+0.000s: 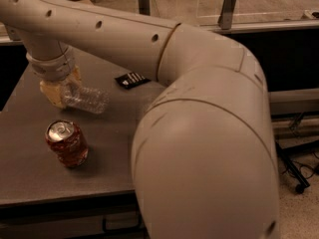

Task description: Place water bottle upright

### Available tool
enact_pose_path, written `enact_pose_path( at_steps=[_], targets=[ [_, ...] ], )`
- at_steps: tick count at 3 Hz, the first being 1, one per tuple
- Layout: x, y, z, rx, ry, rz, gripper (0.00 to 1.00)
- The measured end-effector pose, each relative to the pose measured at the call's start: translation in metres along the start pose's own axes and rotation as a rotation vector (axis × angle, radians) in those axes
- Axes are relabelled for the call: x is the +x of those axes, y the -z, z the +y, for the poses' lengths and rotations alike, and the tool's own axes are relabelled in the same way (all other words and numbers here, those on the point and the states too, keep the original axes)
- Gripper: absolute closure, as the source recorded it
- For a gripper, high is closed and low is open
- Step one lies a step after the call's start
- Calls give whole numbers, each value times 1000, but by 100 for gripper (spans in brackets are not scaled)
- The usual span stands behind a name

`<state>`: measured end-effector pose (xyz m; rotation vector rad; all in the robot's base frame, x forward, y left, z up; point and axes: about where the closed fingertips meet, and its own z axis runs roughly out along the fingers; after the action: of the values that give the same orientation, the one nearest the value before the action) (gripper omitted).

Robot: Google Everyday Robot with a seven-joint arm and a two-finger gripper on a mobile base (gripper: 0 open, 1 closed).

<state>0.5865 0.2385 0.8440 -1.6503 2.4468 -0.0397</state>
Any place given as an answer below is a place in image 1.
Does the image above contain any left metal fence post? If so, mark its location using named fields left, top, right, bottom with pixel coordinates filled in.
left=5, top=26, right=21, bottom=41

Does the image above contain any black floor cable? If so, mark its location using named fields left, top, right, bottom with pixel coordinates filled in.
left=282, top=149, right=319, bottom=181

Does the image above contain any right metal fence post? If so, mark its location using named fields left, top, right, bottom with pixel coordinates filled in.
left=218, top=0, right=237, bottom=30

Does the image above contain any black snack bar wrapper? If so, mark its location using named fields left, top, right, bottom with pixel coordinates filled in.
left=116, top=72, right=150, bottom=90

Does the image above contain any red soda can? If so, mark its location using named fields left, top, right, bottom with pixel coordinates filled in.
left=45, top=119, right=89, bottom=168

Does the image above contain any metal fence post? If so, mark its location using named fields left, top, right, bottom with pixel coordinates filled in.
left=138, top=0, right=151, bottom=16
left=218, top=0, right=237, bottom=30
left=5, top=26, right=21, bottom=41

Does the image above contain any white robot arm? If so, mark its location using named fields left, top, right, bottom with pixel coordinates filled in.
left=0, top=0, right=280, bottom=239

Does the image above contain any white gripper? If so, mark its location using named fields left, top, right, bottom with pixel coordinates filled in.
left=26, top=47, right=82, bottom=110

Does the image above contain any middle metal fence post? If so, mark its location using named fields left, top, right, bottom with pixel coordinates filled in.
left=138, top=0, right=151, bottom=16

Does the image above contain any grey metal side rail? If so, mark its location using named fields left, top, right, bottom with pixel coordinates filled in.
left=268, top=88, right=319, bottom=116

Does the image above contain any grey table drawer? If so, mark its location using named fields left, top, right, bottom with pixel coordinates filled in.
left=0, top=200, right=150, bottom=239

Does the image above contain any black drawer handle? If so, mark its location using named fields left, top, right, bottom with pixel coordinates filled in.
left=102, top=213, right=142, bottom=235

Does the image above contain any clear plastic water bottle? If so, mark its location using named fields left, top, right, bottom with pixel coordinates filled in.
left=62, top=84, right=109, bottom=115

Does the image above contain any black stand leg with caster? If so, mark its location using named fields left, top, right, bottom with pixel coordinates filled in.
left=275, top=143, right=310, bottom=194

